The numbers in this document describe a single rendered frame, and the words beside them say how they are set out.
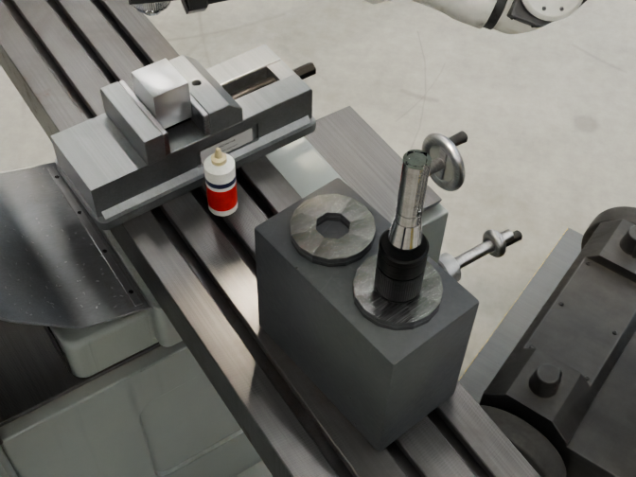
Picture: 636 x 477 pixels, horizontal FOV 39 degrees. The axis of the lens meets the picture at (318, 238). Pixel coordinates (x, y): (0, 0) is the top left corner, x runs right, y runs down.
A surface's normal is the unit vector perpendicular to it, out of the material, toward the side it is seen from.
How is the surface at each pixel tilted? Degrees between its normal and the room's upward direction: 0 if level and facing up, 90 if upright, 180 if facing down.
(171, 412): 90
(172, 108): 90
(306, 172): 0
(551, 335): 0
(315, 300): 90
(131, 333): 90
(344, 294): 0
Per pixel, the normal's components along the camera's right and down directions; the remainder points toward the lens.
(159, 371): 0.55, 0.65
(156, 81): 0.02, -0.63
